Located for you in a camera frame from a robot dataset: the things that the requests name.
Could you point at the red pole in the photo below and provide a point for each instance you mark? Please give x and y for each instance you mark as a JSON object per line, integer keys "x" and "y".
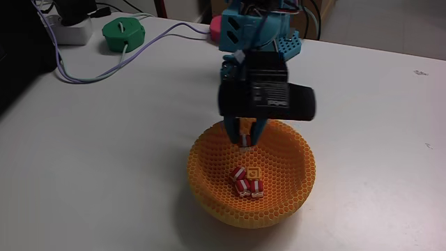
{"x": 160, "y": 8}

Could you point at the red white striped gift cube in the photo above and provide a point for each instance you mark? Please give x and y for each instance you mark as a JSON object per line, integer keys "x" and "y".
{"x": 244, "y": 140}
{"x": 257, "y": 188}
{"x": 243, "y": 187}
{"x": 238, "y": 173}

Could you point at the green round printed box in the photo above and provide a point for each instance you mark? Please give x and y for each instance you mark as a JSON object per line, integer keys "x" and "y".
{"x": 123, "y": 33}

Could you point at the white power strip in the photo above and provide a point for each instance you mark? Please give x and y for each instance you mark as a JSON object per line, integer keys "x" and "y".
{"x": 71, "y": 33}

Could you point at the yellow honeycomb basket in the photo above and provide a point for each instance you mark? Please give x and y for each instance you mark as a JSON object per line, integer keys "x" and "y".
{"x": 278, "y": 167}

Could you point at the large black object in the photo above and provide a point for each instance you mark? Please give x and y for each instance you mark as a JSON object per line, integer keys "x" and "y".
{"x": 21, "y": 52}

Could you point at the black power adapter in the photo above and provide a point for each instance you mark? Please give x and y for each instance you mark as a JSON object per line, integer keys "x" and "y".
{"x": 75, "y": 10}

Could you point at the yellow cube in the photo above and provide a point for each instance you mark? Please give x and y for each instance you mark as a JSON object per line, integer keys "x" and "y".
{"x": 253, "y": 173}

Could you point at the pink round printed box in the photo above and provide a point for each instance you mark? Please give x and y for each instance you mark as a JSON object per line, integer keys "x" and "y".
{"x": 214, "y": 30}

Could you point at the black camera box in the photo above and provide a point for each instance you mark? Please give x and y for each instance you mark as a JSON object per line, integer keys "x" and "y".
{"x": 268, "y": 102}

